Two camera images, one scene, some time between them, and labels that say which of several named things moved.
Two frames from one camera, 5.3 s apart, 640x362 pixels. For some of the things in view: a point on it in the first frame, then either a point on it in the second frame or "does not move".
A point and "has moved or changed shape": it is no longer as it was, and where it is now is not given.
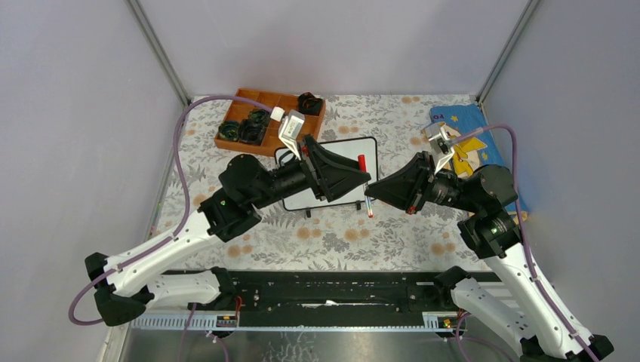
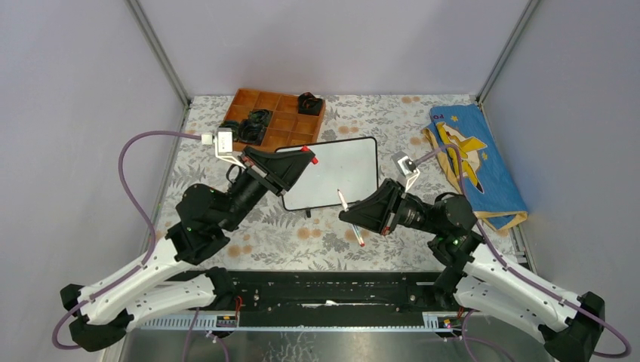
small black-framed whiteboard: x=349 y=147 does not move
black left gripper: x=337 y=173 -> x=275 y=171
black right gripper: x=409 y=188 -> x=381 y=210
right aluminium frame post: x=524 y=18 does not move
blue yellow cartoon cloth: x=475 y=151 does not move
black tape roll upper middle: x=262 y=116 does not move
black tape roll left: x=229 y=130 does not move
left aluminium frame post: x=153 y=41 does not move
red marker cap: x=361 y=164 has moved or changed shape
